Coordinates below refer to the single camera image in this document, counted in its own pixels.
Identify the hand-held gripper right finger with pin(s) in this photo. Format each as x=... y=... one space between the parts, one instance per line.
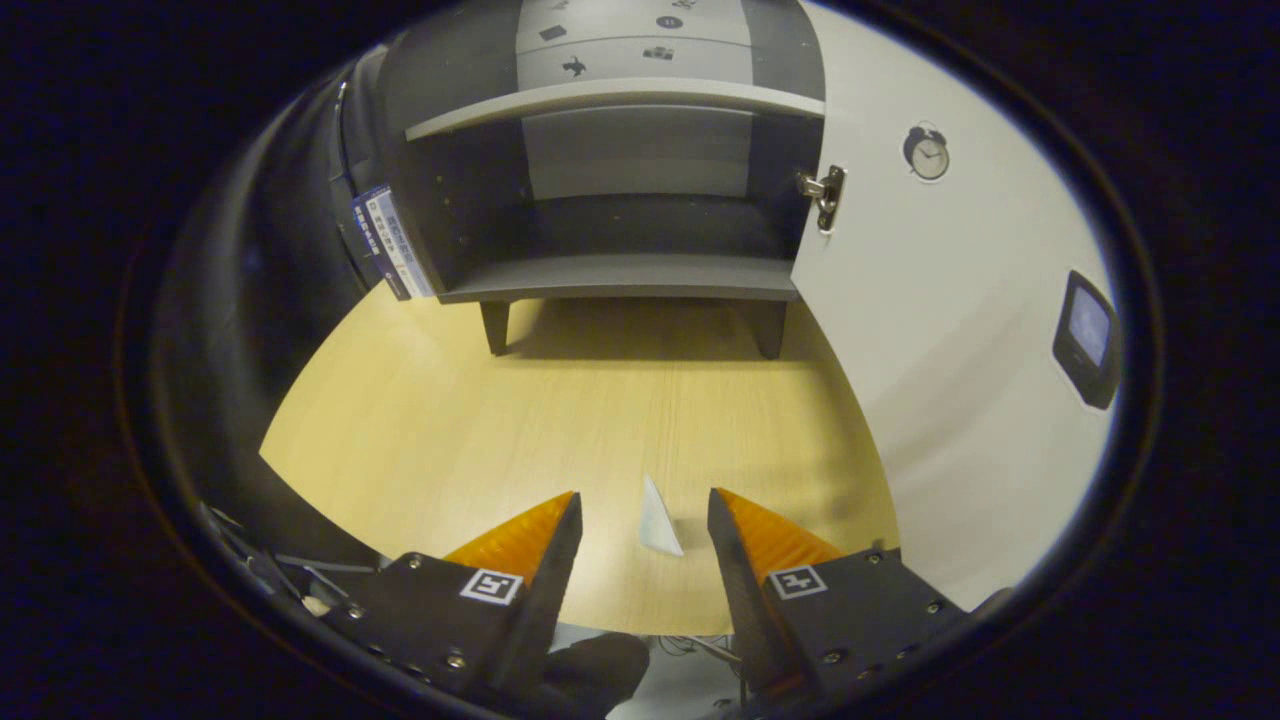
x=745 y=610

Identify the black backdrop cloth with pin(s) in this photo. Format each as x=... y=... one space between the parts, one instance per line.
x=260 y=300

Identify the metal door hinge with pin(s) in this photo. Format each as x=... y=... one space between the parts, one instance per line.
x=825 y=190

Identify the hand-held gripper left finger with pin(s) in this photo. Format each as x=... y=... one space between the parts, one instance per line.
x=545 y=600

